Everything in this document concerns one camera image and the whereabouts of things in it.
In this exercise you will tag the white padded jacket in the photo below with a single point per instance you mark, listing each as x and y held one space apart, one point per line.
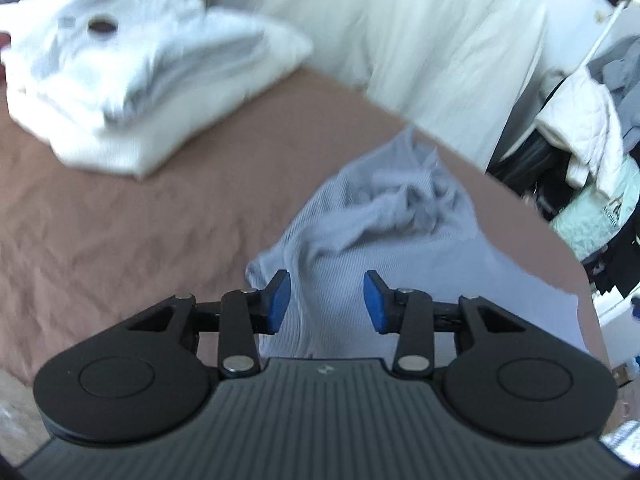
585 120

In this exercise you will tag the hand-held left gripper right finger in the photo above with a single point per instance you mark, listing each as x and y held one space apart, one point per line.
375 302

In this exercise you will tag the mint green garment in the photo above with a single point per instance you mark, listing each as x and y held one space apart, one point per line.
595 215

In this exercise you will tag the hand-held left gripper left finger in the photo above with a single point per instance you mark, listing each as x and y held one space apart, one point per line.
277 302

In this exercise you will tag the cream folded garment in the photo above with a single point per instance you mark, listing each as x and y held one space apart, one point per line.
125 155

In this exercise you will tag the black clothing pile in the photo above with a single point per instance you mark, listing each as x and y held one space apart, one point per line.
530 165

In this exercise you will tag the white rod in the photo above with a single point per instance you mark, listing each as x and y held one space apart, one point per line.
602 37

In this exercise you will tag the grey hanging clothes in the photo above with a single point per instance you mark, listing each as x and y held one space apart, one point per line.
620 75

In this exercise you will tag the grey waffle knit garment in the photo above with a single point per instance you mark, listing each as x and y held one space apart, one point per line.
350 220

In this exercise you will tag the stack of folded white clothes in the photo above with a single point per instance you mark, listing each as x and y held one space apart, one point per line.
150 50

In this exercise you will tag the cream cloth cover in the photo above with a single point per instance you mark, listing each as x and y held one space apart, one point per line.
425 35

